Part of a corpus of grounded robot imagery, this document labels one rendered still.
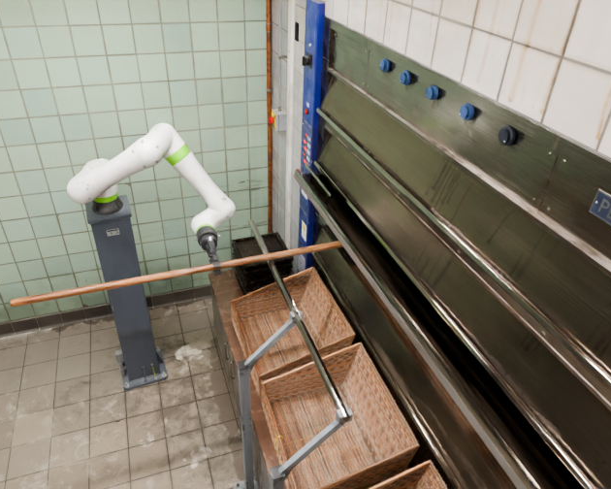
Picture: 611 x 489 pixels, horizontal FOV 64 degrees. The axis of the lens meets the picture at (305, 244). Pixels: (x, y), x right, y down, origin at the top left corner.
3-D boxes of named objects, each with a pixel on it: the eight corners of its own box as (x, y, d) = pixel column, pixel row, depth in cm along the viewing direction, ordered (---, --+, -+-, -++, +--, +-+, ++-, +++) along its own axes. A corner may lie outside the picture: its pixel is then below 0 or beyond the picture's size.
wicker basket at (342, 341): (311, 303, 286) (314, 264, 271) (352, 374, 243) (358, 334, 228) (230, 320, 271) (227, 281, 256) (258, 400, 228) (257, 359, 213)
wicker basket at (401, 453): (356, 379, 240) (362, 340, 225) (411, 487, 196) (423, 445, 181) (259, 404, 227) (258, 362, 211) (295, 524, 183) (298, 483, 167)
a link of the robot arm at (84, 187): (54, 190, 218) (142, 138, 197) (74, 174, 231) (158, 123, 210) (75, 213, 223) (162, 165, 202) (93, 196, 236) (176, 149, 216)
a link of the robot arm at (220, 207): (172, 163, 231) (170, 168, 221) (191, 148, 230) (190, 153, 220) (221, 220, 245) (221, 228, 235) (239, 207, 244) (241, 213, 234)
